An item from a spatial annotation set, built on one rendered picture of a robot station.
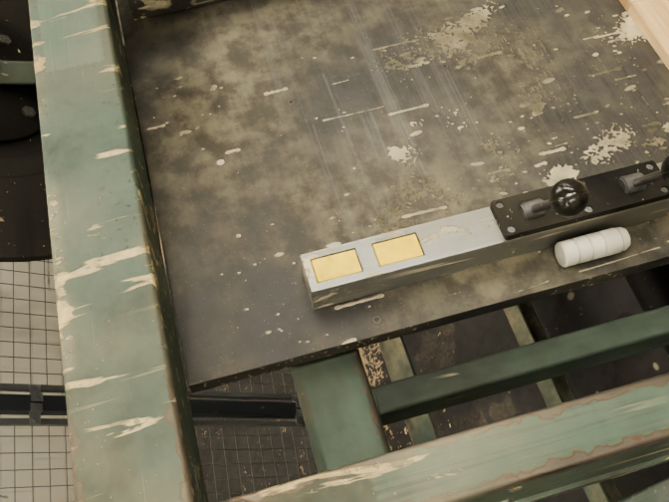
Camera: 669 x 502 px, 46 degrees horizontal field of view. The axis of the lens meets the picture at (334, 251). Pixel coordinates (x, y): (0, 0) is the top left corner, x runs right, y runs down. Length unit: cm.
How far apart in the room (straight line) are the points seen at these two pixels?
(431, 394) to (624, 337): 23
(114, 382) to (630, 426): 48
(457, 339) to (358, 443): 208
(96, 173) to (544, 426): 53
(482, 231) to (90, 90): 49
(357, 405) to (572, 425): 23
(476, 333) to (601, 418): 207
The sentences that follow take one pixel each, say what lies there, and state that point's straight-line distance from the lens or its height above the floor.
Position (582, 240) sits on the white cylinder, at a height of 140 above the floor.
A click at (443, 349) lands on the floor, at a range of 295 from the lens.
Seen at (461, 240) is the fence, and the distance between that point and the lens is 87.
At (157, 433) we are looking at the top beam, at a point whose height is 182.
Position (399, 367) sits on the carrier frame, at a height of 78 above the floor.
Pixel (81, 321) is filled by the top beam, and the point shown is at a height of 186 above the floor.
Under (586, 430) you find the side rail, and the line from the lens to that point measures 78.
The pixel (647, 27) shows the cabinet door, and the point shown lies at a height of 121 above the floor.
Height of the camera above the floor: 214
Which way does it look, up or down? 38 degrees down
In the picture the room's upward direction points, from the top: 80 degrees counter-clockwise
